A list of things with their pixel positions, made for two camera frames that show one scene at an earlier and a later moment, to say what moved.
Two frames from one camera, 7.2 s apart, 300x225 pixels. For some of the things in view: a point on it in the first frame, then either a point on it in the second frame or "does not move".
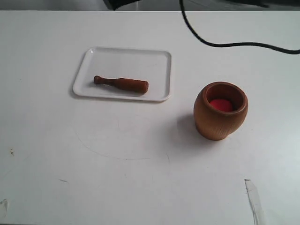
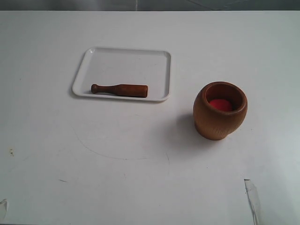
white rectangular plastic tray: (123, 73) does not move
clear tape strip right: (255, 202) does not move
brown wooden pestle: (139, 86) to (129, 90)
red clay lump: (221, 104) does not move
